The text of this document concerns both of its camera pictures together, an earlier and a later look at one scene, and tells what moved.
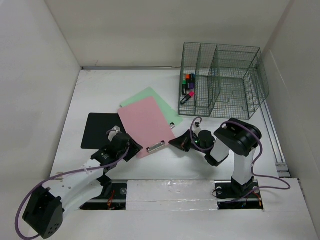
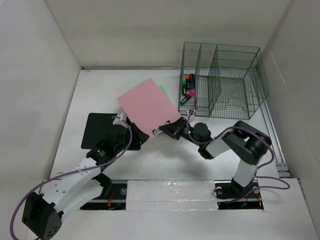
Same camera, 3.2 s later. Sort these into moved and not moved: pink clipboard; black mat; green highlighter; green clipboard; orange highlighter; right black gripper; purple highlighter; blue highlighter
Moved: green clipboard; right black gripper; pink clipboard
Not moved: black mat; purple highlighter; blue highlighter; green highlighter; orange highlighter
